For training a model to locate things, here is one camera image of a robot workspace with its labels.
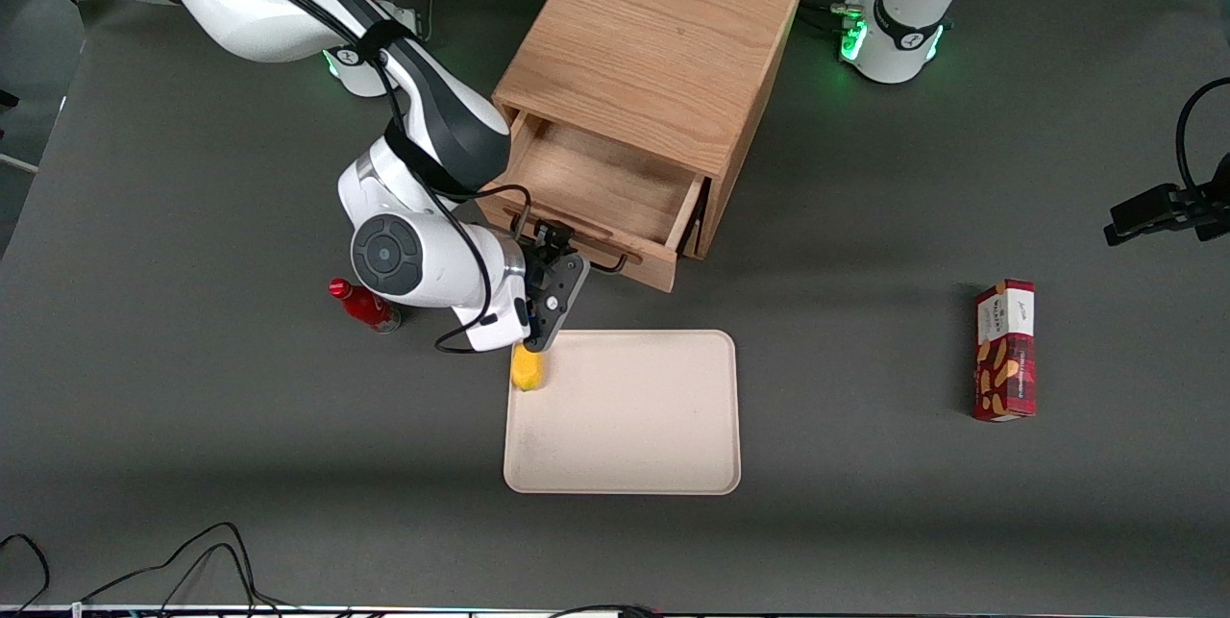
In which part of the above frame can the beige plastic tray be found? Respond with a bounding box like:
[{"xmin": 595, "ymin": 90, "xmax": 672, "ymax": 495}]
[{"xmin": 503, "ymin": 329, "xmax": 743, "ymax": 496}]

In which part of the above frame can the black floor cable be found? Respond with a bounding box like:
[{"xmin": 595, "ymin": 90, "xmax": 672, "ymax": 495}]
[
  {"xmin": 0, "ymin": 531, "xmax": 51, "ymax": 615},
  {"xmin": 548, "ymin": 603, "xmax": 664, "ymax": 618},
  {"xmin": 77, "ymin": 522, "xmax": 289, "ymax": 615},
  {"xmin": 142, "ymin": 543, "xmax": 258, "ymax": 611}
]

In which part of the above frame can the yellow lemon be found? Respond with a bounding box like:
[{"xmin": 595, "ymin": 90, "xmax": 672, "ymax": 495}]
[{"xmin": 510, "ymin": 345, "xmax": 546, "ymax": 393}]

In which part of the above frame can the wooden drawer with notched edge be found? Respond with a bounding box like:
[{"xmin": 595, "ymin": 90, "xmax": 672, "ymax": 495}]
[{"xmin": 478, "ymin": 111, "xmax": 709, "ymax": 294}]

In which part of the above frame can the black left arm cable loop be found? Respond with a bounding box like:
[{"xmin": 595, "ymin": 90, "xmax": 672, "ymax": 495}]
[{"xmin": 1176, "ymin": 77, "xmax": 1230, "ymax": 201}]

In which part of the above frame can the wooden drawer cabinet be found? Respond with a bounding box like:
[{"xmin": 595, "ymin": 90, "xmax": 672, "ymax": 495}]
[{"xmin": 492, "ymin": 0, "xmax": 805, "ymax": 260}]

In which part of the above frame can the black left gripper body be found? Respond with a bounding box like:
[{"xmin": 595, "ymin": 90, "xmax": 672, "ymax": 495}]
[{"xmin": 1192, "ymin": 154, "xmax": 1230, "ymax": 240}]

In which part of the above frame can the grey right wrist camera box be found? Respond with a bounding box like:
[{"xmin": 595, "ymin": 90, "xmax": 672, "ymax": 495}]
[{"xmin": 519, "ymin": 253, "xmax": 590, "ymax": 354}]

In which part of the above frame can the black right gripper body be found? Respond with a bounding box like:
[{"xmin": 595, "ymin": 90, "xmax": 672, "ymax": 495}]
[{"xmin": 523, "ymin": 244, "xmax": 564, "ymax": 312}]

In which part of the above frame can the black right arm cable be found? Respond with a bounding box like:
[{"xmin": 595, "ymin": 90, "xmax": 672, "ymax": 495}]
[{"xmin": 85, "ymin": 0, "xmax": 535, "ymax": 356}]

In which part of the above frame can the black metal drawer handle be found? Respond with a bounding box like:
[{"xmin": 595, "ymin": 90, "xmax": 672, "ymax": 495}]
[{"xmin": 509, "ymin": 210, "xmax": 643, "ymax": 275}]

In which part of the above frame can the black left base cable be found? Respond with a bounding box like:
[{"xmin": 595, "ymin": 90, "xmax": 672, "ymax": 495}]
[{"xmin": 798, "ymin": 1, "xmax": 861, "ymax": 36}]

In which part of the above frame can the red snack box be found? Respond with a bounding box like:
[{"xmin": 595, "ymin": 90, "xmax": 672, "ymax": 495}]
[{"xmin": 971, "ymin": 279, "xmax": 1038, "ymax": 423}]

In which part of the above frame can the red bottle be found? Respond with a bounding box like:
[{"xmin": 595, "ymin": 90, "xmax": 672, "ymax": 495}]
[{"xmin": 328, "ymin": 278, "xmax": 403, "ymax": 335}]

